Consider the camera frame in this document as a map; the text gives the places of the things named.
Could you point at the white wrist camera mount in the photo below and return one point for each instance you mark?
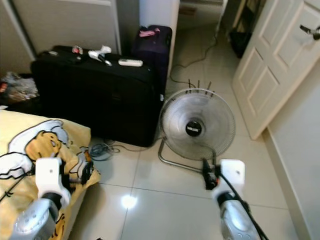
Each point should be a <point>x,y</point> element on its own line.
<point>232,172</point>
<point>49,175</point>

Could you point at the crumpled clear plastic bag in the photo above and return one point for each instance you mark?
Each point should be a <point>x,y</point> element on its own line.
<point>22,86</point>

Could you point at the grey floor fan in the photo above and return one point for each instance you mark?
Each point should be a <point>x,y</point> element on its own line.
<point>196,129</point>

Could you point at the white remote control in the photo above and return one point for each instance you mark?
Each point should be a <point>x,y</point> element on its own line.
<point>130,62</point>

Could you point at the dark hallway shelf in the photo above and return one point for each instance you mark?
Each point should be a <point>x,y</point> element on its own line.
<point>247,15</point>

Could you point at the large black suitcase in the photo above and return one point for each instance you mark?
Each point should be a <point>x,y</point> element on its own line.
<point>90,100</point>

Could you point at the small red item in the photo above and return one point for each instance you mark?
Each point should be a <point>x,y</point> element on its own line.
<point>77,50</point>

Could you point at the dark purple suitcase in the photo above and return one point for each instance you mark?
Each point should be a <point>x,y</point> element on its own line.
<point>155,55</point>

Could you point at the pink luggage tag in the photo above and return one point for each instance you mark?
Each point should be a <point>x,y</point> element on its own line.
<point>147,33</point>

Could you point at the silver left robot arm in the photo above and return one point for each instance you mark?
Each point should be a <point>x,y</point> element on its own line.
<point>32,227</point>

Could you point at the black hallway bin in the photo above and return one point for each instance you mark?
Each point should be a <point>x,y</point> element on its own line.
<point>239,44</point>

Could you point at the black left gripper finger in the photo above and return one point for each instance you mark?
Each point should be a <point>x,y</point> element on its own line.
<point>88,172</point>

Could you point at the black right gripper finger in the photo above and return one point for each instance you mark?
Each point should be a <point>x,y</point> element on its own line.
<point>207,174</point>

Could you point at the white column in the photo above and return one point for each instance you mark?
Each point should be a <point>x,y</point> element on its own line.
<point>157,12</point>

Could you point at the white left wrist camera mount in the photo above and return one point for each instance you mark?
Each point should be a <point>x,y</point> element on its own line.
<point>49,175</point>

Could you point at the black and red tool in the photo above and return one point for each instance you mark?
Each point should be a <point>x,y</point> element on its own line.
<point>4,92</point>

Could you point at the beige sliding wardrobe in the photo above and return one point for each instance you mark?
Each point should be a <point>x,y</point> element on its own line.
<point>65,25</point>

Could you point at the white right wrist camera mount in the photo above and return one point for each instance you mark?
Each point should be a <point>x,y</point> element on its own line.
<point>232,172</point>

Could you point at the yellow cartoon bear blanket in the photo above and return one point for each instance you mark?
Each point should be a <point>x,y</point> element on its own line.
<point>40,145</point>

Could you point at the white panel door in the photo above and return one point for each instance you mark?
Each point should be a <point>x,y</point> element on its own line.
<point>275,65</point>

